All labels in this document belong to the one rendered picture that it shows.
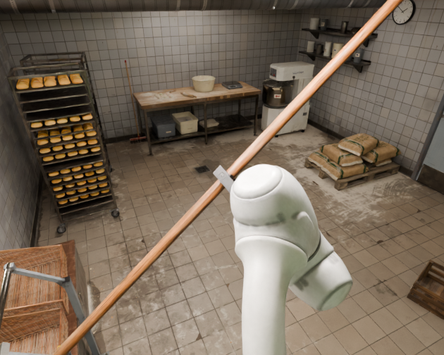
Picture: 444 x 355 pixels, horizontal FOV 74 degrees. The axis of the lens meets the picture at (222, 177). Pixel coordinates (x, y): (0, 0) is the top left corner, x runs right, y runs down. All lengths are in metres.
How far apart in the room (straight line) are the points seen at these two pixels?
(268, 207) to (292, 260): 0.08
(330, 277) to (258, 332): 0.17
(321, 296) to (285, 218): 0.17
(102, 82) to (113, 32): 0.83
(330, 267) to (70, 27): 5.35
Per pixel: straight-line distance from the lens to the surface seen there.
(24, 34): 5.63
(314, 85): 0.84
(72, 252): 2.79
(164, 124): 5.35
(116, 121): 5.91
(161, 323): 2.85
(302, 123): 6.24
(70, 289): 2.09
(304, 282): 0.52
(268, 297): 0.39
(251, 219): 0.39
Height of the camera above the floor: 2.37
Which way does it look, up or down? 31 degrees down
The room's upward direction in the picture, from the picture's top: straight up
